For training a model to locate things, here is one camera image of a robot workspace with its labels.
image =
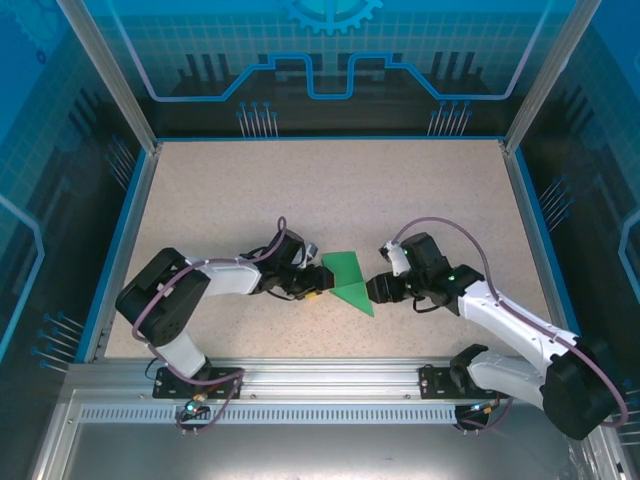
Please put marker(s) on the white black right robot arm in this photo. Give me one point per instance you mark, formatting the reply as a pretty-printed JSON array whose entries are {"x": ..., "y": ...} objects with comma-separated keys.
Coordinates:
[{"x": 510, "y": 320}]

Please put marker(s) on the aluminium table side rail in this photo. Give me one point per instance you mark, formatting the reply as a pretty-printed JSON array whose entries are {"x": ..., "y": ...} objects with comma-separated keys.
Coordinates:
[
  {"x": 531, "y": 240},
  {"x": 128, "y": 240}
]

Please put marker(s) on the sheet metal tray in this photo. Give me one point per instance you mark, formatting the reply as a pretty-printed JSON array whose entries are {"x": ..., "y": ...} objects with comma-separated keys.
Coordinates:
[{"x": 320, "y": 455}]

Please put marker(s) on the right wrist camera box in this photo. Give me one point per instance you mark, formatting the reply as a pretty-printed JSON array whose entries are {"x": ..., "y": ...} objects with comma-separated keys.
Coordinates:
[{"x": 397, "y": 257}]

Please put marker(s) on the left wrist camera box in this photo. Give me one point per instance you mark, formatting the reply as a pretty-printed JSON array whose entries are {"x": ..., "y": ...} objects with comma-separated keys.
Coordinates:
[{"x": 312, "y": 251}]

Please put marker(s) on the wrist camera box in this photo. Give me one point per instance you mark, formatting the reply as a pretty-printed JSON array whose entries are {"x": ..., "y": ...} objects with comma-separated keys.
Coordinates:
[
  {"x": 397, "y": 257},
  {"x": 312, "y": 251}
]

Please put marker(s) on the green paper sheet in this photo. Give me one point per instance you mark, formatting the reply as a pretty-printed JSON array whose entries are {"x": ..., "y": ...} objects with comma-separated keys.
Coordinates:
[{"x": 345, "y": 272}]

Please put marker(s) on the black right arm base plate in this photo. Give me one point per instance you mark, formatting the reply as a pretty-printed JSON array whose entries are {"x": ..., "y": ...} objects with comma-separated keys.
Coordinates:
[{"x": 432, "y": 385}]

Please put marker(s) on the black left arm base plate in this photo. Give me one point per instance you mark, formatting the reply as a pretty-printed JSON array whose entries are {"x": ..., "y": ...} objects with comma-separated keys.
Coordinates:
[{"x": 165, "y": 387}]

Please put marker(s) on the aluminium frame post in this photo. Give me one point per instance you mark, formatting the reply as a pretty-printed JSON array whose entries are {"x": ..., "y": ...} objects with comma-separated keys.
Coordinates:
[
  {"x": 115, "y": 85},
  {"x": 545, "y": 85}
]

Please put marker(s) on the aluminium mounting rail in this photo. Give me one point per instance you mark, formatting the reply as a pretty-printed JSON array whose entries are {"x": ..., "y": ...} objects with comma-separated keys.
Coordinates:
[{"x": 330, "y": 380}]

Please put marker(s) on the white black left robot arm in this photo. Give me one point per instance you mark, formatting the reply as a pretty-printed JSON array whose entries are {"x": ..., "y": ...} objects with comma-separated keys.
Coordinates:
[{"x": 160, "y": 305}]

